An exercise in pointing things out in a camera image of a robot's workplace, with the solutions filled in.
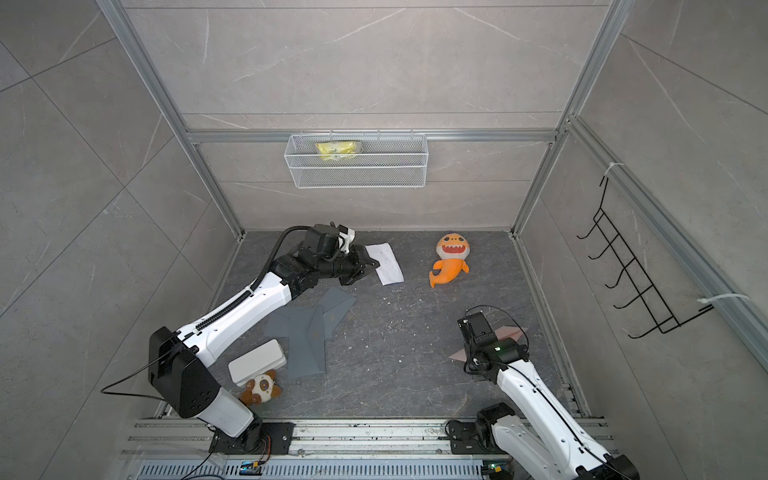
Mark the white wire mesh basket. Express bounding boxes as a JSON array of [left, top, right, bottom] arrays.
[[284, 133, 429, 189]]

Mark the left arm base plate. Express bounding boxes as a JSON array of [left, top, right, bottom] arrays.
[[208, 422, 295, 456]]

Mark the pink envelope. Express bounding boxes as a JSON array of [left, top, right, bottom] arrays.
[[449, 326, 526, 362]]

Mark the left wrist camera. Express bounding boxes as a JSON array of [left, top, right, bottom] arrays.
[[337, 225, 355, 254]]

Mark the aluminium rail base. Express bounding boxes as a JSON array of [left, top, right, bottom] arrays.
[[108, 418, 530, 479]]

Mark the grey envelope left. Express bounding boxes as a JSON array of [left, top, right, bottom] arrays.
[[263, 306, 314, 338]]

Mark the grey envelope upper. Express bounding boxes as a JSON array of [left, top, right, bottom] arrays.
[[318, 287, 357, 339]]

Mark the blue bordered letter paper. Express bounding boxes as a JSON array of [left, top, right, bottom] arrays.
[[365, 243, 404, 286]]

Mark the white rectangular box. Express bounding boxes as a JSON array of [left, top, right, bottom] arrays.
[[228, 339, 287, 387]]

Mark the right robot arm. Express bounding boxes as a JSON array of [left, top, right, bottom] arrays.
[[446, 305, 640, 479]]

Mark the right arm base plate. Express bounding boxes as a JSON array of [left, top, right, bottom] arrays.
[[444, 419, 506, 455]]

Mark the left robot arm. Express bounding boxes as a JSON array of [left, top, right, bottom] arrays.
[[141, 223, 380, 451]]

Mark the grey envelope lower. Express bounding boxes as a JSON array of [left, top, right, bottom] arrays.
[[287, 306, 326, 379]]

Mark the yellow packet in basket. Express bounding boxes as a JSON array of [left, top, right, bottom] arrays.
[[315, 141, 363, 161]]

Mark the brown panda plush toy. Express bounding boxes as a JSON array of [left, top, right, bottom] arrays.
[[239, 370, 282, 406]]

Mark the black wire hook rack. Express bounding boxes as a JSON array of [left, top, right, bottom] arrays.
[[576, 177, 714, 340]]

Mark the orange shark plush toy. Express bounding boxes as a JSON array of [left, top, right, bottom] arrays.
[[429, 232, 471, 288]]

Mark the grey envelope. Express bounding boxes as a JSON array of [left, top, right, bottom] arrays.
[[263, 306, 314, 338], [287, 306, 326, 379], [318, 287, 357, 339]]

